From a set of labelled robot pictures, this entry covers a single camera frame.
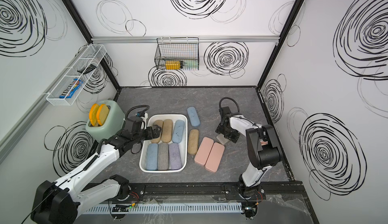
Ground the tan glasses case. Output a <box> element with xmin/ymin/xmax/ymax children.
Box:
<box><xmin>187</xmin><ymin>129</ymin><xmax>199</xmax><ymax>155</ymax></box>
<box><xmin>161</xmin><ymin>119</ymin><xmax>173</xmax><ymax>143</ymax></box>
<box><xmin>151</xmin><ymin>120</ymin><xmax>164</xmax><ymax>143</ymax></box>

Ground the tan glasses case front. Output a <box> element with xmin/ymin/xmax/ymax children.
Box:
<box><xmin>161</xmin><ymin>119</ymin><xmax>173</xmax><ymax>143</ymax></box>

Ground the blue glasses case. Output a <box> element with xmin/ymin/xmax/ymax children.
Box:
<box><xmin>172</xmin><ymin>120</ymin><xmax>186</xmax><ymax>143</ymax></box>
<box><xmin>146</xmin><ymin>143</ymin><xmax>159</xmax><ymax>171</ymax></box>
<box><xmin>187</xmin><ymin>107</ymin><xmax>201</xmax><ymax>127</ymax></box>

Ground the grey fabric glasses case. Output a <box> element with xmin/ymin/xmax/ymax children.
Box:
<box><xmin>157</xmin><ymin>143</ymin><xmax>169</xmax><ymax>170</ymax></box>

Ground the blue glasses case front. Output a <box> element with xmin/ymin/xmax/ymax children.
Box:
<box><xmin>172</xmin><ymin>120</ymin><xmax>186</xmax><ymax>143</ymax></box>

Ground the pink glasses case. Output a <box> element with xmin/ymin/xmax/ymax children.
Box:
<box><xmin>195</xmin><ymin>137</ymin><xmax>214</xmax><ymax>166</ymax></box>
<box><xmin>205</xmin><ymin>143</ymin><xmax>225</xmax><ymax>173</ymax></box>

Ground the purple glasses case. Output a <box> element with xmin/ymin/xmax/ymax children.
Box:
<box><xmin>169</xmin><ymin>143</ymin><xmax>182</xmax><ymax>170</ymax></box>

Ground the grey marble glasses case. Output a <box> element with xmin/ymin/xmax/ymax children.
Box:
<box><xmin>216</xmin><ymin>134</ymin><xmax>230</xmax><ymax>145</ymax></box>

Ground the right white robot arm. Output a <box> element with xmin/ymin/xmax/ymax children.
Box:
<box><xmin>215</xmin><ymin>106</ymin><xmax>284</xmax><ymax>198</ymax></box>

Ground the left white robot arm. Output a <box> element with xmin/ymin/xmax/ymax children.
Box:
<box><xmin>29</xmin><ymin>116</ymin><xmax>162</xmax><ymax>224</ymax></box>

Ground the white plastic storage tray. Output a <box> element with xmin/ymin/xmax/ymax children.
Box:
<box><xmin>139</xmin><ymin>114</ymin><xmax>188</xmax><ymax>173</ymax></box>

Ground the mint green toaster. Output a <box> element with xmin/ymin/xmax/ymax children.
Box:
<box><xmin>85</xmin><ymin>100</ymin><xmax>124</xmax><ymax>142</ymax></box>

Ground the right yellow toast slice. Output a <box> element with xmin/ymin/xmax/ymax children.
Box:
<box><xmin>96</xmin><ymin>104</ymin><xmax>110</xmax><ymax>126</ymax></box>

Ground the yellow toast slice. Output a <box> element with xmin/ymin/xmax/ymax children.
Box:
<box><xmin>89</xmin><ymin>104</ymin><xmax>100</xmax><ymax>127</ymax></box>
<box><xmin>96</xmin><ymin>104</ymin><xmax>110</xmax><ymax>126</ymax></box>

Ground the left yellow toast slice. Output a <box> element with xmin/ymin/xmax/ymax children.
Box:
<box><xmin>89</xmin><ymin>104</ymin><xmax>100</xmax><ymax>127</ymax></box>

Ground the yellow box in basket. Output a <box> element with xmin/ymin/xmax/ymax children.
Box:
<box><xmin>165</xmin><ymin>60</ymin><xmax>183</xmax><ymax>70</ymax></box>

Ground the green item in basket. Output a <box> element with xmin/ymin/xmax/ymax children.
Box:
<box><xmin>182</xmin><ymin>59</ymin><xmax>199</xmax><ymax>70</ymax></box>

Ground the black remote control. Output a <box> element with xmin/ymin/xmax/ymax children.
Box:
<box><xmin>77</xmin><ymin>64</ymin><xmax>97</xmax><ymax>75</ymax></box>

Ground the blue candy packet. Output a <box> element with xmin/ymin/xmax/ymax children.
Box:
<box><xmin>59</xmin><ymin>78</ymin><xmax>83</xmax><ymax>99</ymax></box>

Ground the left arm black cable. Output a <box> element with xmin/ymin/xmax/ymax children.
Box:
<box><xmin>125</xmin><ymin>105</ymin><xmax>151</xmax><ymax>123</ymax></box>

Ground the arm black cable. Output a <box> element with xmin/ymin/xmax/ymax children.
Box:
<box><xmin>218</xmin><ymin>97</ymin><xmax>240</xmax><ymax>115</ymax></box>
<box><xmin>125</xmin><ymin>105</ymin><xmax>151</xmax><ymax>123</ymax></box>

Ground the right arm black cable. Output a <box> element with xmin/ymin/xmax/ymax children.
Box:
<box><xmin>218</xmin><ymin>97</ymin><xmax>240</xmax><ymax>115</ymax></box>

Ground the grey slotted cable duct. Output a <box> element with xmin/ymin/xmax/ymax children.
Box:
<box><xmin>85</xmin><ymin>202</ymin><xmax>243</xmax><ymax>214</ymax></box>

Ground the black wire wall basket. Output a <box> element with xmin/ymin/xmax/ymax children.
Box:
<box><xmin>154</xmin><ymin>37</ymin><xmax>200</xmax><ymax>70</ymax></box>

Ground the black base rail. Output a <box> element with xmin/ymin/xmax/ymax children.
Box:
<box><xmin>106</xmin><ymin>181</ymin><xmax>308</xmax><ymax>207</ymax></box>

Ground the white wire wall shelf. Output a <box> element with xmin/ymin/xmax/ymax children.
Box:
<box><xmin>46</xmin><ymin>44</ymin><xmax>107</xmax><ymax>106</ymax></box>

